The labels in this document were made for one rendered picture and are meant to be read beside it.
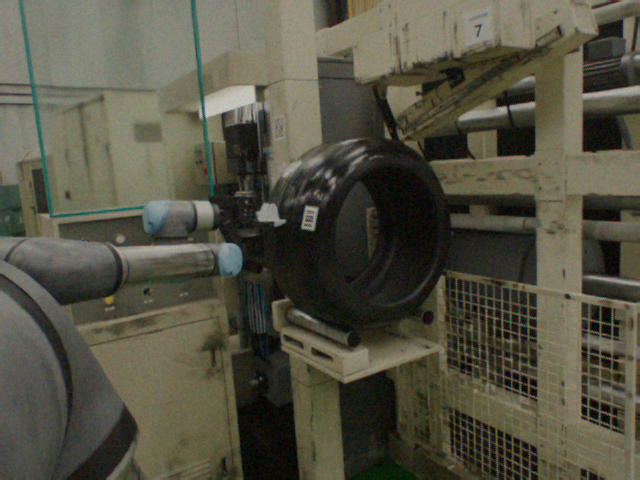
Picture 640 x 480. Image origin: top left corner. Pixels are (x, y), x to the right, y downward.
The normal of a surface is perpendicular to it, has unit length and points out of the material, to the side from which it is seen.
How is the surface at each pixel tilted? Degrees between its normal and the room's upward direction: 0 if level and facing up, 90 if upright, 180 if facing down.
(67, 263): 66
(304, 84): 90
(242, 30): 90
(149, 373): 90
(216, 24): 90
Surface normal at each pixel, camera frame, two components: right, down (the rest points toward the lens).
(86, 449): 0.83, -0.18
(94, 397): 0.99, -0.12
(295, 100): 0.54, 0.08
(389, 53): -0.84, 0.14
